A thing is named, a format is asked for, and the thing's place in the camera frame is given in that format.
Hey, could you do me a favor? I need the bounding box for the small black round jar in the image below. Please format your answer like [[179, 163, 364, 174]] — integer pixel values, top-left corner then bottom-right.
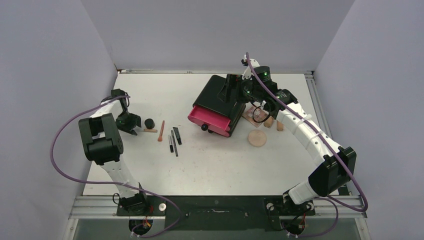
[[144, 118, 156, 130]]

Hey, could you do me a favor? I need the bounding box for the round beige powder puff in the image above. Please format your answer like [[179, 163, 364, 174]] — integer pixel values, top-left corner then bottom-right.
[[247, 129, 267, 148]]

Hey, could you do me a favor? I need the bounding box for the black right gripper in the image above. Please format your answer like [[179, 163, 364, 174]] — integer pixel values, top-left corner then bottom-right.
[[217, 74, 263, 104]]

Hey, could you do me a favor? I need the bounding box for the tan concealer stick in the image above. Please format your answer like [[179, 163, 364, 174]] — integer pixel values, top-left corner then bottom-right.
[[263, 116, 275, 128]]

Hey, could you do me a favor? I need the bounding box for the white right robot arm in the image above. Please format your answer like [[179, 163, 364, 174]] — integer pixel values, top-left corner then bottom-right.
[[217, 66, 357, 214]]

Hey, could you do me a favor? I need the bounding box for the orange makeup brush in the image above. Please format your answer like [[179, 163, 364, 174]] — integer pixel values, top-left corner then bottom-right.
[[157, 120, 165, 142]]

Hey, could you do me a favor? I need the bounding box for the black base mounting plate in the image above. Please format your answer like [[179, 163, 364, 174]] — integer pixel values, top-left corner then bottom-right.
[[116, 195, 316, 231]]

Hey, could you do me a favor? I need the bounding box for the short black eyeliner pen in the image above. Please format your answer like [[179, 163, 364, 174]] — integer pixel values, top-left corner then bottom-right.
[[168, 135, 174, 153]]

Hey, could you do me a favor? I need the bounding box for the long black eyeliner pencil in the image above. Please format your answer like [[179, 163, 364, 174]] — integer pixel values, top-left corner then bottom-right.
[[171, 130, 179, 157]]

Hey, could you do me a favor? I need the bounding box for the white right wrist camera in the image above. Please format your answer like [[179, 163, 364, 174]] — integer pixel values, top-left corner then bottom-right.
[[241, 56, 260, 80]]

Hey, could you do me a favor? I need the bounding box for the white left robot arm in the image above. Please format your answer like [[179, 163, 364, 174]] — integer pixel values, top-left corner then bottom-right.
[[78, 88, 149, 215]]

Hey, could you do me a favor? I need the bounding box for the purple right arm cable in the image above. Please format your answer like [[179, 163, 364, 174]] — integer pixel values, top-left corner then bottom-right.
[[245, 52, 369, 239]]

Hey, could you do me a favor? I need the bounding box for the short tan makeup stick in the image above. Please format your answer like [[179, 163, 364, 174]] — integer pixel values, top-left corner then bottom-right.
[[143, 128, 158, 133]]

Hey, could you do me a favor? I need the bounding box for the pink drawer with black knob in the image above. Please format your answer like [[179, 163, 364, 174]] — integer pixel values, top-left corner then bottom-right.
[[187, 105, 231, 138]]

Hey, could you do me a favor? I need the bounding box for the tan foundation tube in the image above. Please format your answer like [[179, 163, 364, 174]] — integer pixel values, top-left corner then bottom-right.
[[276, 121, 284, 132]]

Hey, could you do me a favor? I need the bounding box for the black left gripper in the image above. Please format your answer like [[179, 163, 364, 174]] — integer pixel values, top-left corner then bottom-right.
[[115, 111, 141, 135]]

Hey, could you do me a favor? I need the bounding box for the eyeshadow palette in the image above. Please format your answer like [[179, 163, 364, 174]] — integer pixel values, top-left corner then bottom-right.
[[242, 105, 268, 128]]

